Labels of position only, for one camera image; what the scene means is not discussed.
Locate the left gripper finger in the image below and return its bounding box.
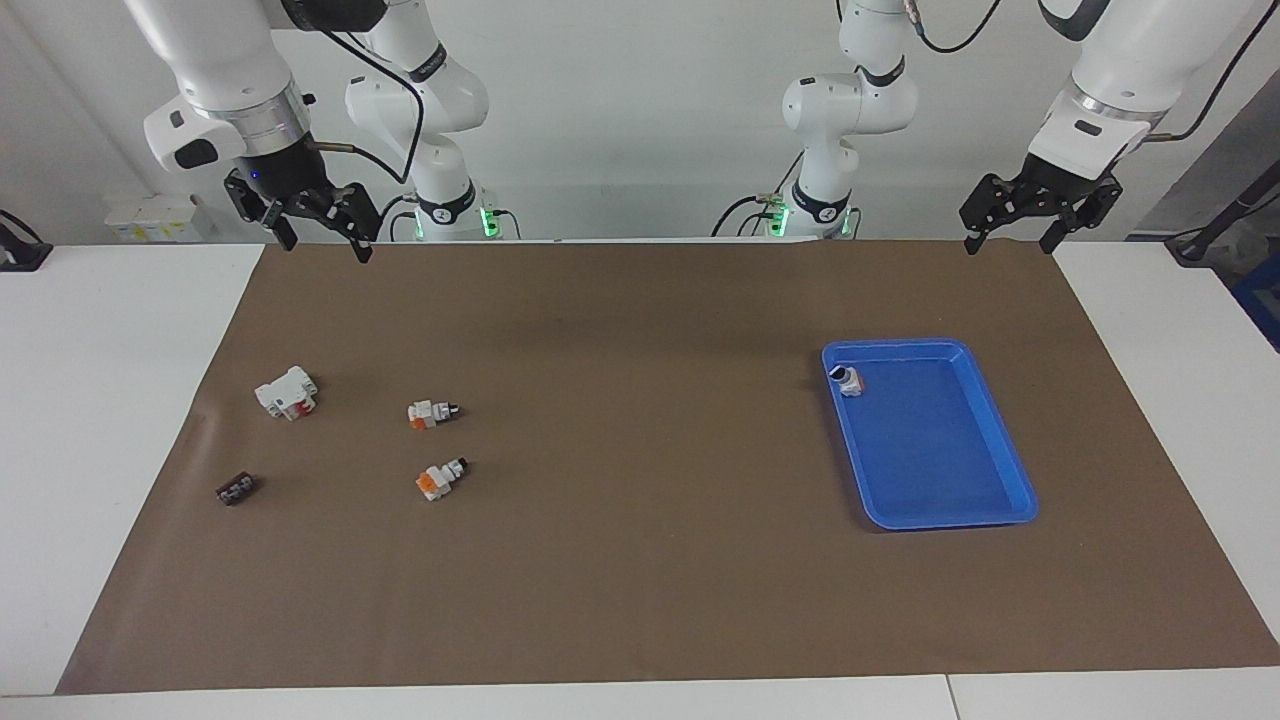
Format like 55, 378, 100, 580
960, 175, 1021, 256
1040, 175, 1123, 254

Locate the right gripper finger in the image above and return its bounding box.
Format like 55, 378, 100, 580
222, 170, 299, 251
320, 182, 381, 263

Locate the white cardboard box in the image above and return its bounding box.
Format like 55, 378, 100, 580
103, 193, 217, 244

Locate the black stand pole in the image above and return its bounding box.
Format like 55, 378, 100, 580
1165, 160, 1280, 267

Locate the blue crate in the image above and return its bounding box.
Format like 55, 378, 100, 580
1232, 255, 1280, 353

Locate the white red circuit breaker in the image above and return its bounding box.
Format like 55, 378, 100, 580
254, 366, 320, 422

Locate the blue plastic tray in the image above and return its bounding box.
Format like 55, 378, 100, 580
821, 338, 1040, 531

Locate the brown table mat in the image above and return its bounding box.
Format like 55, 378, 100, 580
55, 240, 1280, 696

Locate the black base power cable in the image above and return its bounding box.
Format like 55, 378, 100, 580
712, 150, 806, 239
378, 193, 419, 243

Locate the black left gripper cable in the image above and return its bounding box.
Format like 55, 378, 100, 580
1140, 15, 1261, 143

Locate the black clamp with cable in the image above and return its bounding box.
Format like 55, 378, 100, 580
0, 208, 53, 273

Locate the orange capped push switch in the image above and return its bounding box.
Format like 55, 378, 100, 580
415, 457, 469, 502

